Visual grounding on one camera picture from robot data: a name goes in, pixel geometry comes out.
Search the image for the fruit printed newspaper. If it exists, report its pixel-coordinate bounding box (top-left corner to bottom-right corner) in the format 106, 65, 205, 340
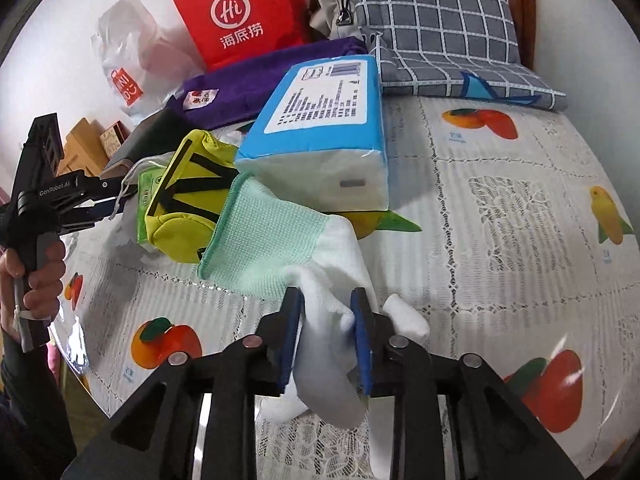
50, 95, 640, 480

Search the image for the purple cloth bag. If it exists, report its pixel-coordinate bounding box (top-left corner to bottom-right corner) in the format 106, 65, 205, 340
165, 36, 371, 131

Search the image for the white plastic bag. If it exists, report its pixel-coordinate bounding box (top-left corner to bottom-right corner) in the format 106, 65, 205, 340
91, 0, 208, 116

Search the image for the dark green booklet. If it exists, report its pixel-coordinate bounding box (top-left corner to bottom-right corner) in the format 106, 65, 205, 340
100, 109, 188, 181

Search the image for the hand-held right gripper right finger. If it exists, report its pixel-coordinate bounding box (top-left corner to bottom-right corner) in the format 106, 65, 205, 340
350, 287, 583, 480

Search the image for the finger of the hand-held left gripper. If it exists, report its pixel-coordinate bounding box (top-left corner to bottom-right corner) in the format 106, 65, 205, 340
75, 172, 127, 202
59, 199, 122, 234

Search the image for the brown wooden frame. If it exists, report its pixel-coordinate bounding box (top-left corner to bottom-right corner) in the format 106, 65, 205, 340
516, 0, 540, 68

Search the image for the beige bag with black clip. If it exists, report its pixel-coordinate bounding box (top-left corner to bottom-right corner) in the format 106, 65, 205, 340
307, 0, 358, 41

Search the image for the grey checked cloth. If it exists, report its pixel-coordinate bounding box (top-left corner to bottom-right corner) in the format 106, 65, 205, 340
348, 0, 568, 111

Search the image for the green tissue packet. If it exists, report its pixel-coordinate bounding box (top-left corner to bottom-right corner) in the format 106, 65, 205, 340
136, 167, 173, 246

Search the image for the person's left forearm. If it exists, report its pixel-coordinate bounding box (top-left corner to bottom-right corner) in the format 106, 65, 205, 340
0, 327, 77, 480

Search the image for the person's left hand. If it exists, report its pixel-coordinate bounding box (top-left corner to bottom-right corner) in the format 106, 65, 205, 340
0, 240, 67, 333

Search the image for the blue tissue pack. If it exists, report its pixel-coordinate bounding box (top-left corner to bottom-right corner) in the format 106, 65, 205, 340
234, 54, 392, 213

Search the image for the brown patterned box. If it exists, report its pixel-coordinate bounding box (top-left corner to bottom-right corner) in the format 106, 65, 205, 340
97, 120, 133, 160

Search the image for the white glove with green cuff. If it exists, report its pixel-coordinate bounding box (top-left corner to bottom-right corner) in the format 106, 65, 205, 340
196, 172, 431, 431

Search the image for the red paper bag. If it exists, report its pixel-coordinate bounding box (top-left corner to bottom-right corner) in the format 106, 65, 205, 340
170, 0, 313, 73

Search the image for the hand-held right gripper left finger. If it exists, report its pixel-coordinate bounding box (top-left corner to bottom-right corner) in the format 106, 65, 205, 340
60, 287, 306, 480

